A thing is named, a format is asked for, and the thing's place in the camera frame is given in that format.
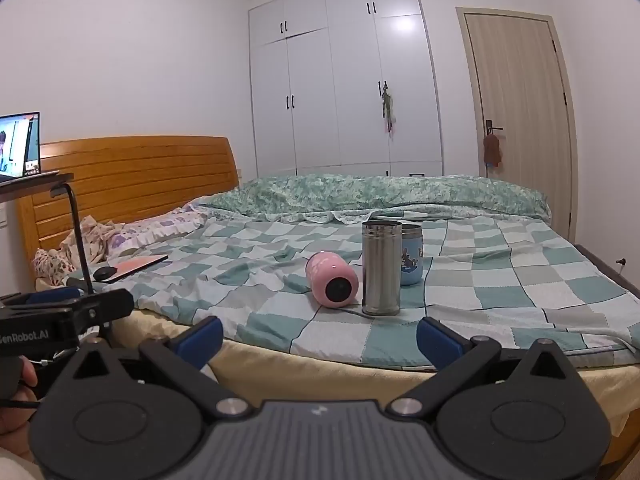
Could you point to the small floral pillow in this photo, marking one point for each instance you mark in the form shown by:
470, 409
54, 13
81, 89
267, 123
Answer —
52, 265

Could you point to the crumpled floral cloth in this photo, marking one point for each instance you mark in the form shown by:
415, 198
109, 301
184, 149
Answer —
92, 240

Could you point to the pink bottle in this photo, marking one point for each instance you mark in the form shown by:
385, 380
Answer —
327, 280

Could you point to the yellow mattress sheet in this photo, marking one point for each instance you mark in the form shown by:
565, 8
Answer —
320, 375

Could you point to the black computer mouse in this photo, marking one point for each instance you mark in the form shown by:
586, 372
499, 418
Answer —
105, 273

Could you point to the white wardrobe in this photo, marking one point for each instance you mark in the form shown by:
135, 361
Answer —
345, 75

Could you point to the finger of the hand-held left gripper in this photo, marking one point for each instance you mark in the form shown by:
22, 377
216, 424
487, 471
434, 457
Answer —
102, 307
52, 296

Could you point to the blue cartoon cup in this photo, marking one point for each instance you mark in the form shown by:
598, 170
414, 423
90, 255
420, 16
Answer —
412, 260

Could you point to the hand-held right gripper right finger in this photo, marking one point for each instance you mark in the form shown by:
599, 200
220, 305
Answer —
440, 342

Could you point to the purple floral pillow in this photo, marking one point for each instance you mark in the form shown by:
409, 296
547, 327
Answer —
155, 230

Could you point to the person's left hand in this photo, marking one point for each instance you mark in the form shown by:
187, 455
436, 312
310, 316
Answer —
15, 410

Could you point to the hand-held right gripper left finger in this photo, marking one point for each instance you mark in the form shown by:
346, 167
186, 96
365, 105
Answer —
199, 341

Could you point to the dark bed frame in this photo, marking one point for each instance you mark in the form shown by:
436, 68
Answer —
607, 272

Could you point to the stainless steel cup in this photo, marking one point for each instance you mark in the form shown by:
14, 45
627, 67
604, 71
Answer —
381, 270

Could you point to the black laptop stand table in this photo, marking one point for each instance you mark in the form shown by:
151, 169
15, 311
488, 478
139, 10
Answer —
30, 187

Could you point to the green checkered blanket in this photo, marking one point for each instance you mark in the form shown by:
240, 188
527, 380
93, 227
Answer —
500, 280

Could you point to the brown hanging pouch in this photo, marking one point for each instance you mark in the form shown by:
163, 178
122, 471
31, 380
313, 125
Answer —
493, 150

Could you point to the laptop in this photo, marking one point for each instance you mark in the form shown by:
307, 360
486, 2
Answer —
17, 147

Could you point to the wooden headboard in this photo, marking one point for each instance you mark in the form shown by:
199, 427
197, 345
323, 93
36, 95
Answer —
140, 175

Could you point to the hanging wardrobe ornament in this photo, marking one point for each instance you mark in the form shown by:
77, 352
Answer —
387, 107

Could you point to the green floral duvet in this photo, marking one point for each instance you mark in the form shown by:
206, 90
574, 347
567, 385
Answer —
380, 192

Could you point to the beige door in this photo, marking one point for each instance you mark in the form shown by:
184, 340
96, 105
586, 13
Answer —
520, 110

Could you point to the pink mouse pad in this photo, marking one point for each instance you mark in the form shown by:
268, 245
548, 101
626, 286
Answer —
137, 264

